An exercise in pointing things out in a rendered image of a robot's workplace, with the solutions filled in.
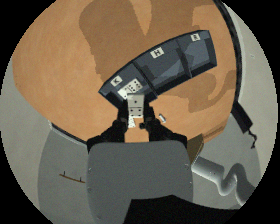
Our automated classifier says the white domino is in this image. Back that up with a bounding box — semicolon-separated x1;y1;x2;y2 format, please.
129;118;135;127
118;77;143;99
127;93;144;118

